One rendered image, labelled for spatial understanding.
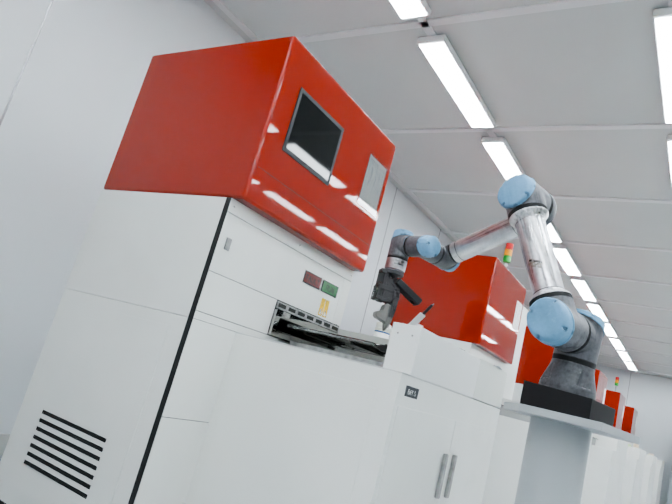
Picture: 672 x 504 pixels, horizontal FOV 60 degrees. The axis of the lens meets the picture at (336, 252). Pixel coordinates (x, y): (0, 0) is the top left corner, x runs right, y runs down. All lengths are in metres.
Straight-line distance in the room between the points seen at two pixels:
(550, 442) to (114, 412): 1.29
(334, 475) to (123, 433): 0.67
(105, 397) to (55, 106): 1.69
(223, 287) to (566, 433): 1.09
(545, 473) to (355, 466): 0.50
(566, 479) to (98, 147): 2.69
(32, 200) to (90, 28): 0.94
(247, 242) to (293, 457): 0.70
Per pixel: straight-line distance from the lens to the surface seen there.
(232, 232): 1.91
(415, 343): 1.70
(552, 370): 1.75
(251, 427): 1.88
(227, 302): 1.93
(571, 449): 1.72
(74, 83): 3.34
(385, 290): 2.04
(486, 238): 2.02
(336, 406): 1.71
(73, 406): 2.17
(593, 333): 1.75
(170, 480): 1.96
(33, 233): 3.21
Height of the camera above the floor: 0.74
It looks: 12 degrees up
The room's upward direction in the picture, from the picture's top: 15 degrees clockwise
